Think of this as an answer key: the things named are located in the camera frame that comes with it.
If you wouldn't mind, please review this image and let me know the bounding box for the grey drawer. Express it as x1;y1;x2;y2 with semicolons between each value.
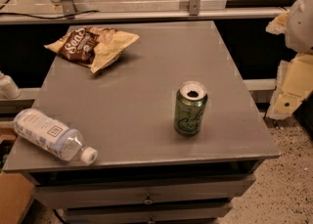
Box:
32;174;255;208
65;202;232;224

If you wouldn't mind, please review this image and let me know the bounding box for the upper grey drawer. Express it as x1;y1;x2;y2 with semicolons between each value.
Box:
32;174;255;208

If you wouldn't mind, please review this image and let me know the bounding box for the brown cardboard box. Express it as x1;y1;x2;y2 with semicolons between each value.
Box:
0;172;33;224

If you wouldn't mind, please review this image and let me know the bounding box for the grey metal rail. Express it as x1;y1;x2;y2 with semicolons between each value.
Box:
0;7;289;24

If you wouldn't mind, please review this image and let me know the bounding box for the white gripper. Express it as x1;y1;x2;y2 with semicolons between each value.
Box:
265;0;313;120

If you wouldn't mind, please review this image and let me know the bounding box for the brown chip bag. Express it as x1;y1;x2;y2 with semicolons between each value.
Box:
45;26;139;73

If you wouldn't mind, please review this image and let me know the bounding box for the white pipe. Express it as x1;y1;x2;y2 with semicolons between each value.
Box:
0;71;22;99

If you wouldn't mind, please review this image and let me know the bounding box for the black cable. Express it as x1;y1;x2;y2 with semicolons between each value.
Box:
0;9;101;20

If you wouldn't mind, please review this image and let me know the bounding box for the clear plastic water bottle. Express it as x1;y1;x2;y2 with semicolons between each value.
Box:
14;109;98;164

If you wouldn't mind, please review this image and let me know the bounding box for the grey drawer cabinet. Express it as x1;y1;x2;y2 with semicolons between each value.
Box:
2;21;282;224

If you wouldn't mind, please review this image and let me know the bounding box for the green soda can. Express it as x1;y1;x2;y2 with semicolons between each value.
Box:
174;81;208;136

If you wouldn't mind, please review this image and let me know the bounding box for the lower grey drawer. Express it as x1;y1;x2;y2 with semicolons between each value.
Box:
65;202;232;224

